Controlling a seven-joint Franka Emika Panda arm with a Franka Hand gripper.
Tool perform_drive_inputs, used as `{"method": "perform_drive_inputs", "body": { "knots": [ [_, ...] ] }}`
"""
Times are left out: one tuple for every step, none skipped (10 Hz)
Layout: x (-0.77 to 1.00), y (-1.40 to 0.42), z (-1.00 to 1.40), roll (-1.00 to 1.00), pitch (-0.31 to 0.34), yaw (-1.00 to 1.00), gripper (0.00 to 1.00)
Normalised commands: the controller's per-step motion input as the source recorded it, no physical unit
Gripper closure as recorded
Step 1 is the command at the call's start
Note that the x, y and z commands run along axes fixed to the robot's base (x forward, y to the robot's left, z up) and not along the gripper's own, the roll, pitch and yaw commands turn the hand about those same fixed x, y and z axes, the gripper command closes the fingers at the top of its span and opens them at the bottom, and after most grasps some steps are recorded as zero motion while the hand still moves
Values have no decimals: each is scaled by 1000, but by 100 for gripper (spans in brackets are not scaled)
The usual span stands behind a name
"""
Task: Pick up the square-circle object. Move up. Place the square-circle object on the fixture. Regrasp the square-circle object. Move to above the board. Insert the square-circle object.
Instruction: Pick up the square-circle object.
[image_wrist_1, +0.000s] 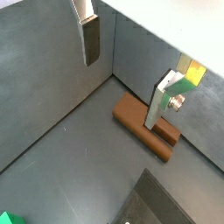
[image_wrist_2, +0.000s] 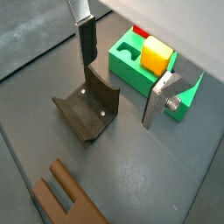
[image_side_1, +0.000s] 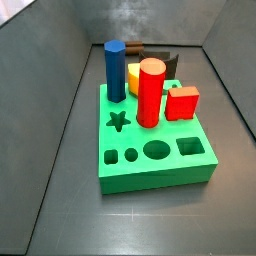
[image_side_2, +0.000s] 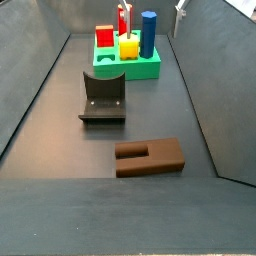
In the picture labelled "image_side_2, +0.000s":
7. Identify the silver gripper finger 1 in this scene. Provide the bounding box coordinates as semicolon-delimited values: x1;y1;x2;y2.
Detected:
119;0;131;39
173;0;189;37

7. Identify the brown square-circle forked block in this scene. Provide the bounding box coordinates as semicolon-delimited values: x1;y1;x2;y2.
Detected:
115;138;185;178

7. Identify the red square block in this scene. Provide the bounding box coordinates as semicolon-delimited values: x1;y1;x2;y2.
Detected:
95;25;114;47

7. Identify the black curved fixture stand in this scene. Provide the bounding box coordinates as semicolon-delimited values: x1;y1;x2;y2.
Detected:
78;72;126;122

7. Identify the red cylinder peg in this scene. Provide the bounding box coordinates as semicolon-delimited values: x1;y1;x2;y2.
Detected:
118;2;132;37

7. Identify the blue hexagonal prism peg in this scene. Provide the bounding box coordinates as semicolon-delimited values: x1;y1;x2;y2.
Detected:
140;11;157;59

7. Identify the yellow pentagon block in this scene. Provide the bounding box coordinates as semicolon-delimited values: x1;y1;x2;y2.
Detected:
118;33;139;60

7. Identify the green shape-sorter base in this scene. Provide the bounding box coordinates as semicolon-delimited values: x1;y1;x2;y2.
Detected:
93;31;161;80

